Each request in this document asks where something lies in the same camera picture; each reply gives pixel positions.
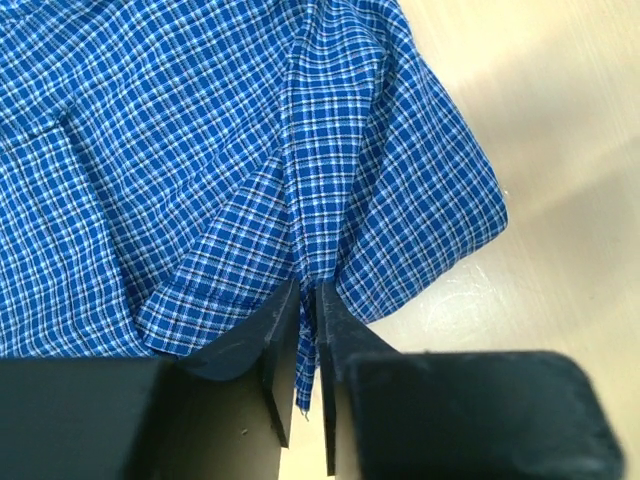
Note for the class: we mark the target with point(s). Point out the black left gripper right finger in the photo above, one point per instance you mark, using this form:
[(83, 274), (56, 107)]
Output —
[(458, 415)]

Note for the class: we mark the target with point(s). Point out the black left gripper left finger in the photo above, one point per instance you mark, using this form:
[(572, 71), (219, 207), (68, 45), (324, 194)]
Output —
[(223, 412)]

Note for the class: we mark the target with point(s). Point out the blue checkered long sleeve shirt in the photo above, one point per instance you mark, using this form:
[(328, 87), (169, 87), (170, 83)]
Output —
[(166, 165)]

